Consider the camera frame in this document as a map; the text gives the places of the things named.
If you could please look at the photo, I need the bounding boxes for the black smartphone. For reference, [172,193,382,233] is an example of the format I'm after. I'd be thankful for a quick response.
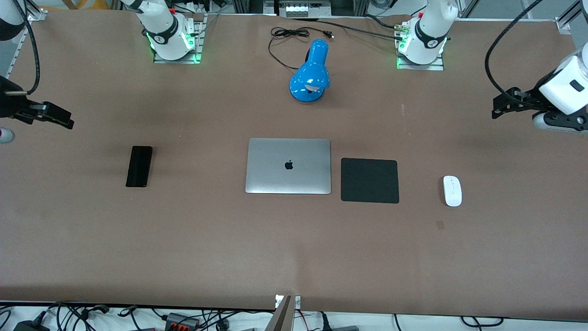
[125,146,153,188]

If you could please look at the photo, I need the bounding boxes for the white computer mouse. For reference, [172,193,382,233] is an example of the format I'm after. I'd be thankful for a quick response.
[443,175,463,207]

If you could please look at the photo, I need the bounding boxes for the black mouse pad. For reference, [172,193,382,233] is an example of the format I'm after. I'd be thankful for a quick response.
[340,158,400,204]

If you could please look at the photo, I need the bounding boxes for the blue desk lamp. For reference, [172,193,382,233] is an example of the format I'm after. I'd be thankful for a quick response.
[289,39,331,103]

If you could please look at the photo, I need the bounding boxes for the black power adapter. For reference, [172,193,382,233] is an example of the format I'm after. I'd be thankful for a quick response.
[13,319,50,331]

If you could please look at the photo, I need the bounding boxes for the white terminal block unit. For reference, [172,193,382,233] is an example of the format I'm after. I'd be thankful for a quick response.
[285,0,331,18]

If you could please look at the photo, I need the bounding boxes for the silver closed laptop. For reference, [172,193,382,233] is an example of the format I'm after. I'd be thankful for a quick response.
[245,138,332,195]

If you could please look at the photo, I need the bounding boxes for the grey adapter with orange levers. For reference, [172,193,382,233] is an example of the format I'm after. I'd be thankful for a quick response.
[164,312,201,331]

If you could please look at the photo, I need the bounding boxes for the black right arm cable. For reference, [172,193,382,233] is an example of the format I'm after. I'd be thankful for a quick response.
[12,0,42,96]

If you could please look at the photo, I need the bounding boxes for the aluminium frame profile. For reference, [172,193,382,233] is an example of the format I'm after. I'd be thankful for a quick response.
[0,8,48,80]
[555,0,588,36]

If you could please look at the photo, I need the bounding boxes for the aluminium left arm base plate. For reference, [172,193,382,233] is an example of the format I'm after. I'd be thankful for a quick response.
[396,22,445,71]

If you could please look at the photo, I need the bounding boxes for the aluminium right arm base plate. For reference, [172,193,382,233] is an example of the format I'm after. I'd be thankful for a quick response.
[153,13,203,64]

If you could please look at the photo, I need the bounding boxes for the thick black table cable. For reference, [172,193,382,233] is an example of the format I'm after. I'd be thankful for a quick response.
[290,17,409,42]

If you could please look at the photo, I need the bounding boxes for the tangled black floor cables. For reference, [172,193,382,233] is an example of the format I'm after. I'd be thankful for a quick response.
[46,302,112,331]

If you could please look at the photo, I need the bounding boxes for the black looped floor cable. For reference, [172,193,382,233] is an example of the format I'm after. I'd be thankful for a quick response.
[461,315,505,328]

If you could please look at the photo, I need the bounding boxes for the thin black lamp cord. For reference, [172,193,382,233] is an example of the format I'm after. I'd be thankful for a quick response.
[268,27,334,70]

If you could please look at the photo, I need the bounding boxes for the metal edge bracket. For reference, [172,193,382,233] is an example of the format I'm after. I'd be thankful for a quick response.
[274,294,302,309]

